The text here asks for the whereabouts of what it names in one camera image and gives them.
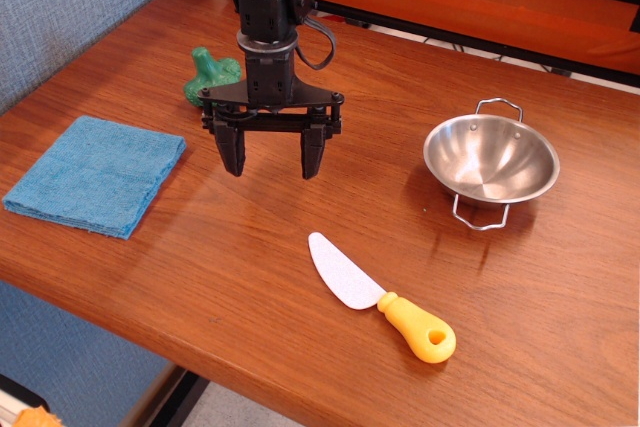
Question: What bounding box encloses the silver metal bowl with handles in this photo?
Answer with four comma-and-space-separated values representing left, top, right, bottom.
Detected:
423, 97, 560, 232

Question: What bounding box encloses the toy knife yellow handle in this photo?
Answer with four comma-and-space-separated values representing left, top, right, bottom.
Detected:
308, 232, 457, 364

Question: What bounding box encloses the folded blue cloth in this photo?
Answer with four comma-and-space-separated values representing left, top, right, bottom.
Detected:
2, 116, 186, 240

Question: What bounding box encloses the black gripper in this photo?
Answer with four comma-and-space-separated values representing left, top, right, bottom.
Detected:
198, 31, 344, 180

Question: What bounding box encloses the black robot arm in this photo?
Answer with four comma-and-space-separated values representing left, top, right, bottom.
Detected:
198, 0, 344, 179

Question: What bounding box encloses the orange object bottom left corner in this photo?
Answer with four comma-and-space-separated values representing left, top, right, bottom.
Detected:
13, 407, 63, 427

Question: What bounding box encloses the green toy broccoli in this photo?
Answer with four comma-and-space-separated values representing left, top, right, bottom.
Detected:
183, 47, 241, 107

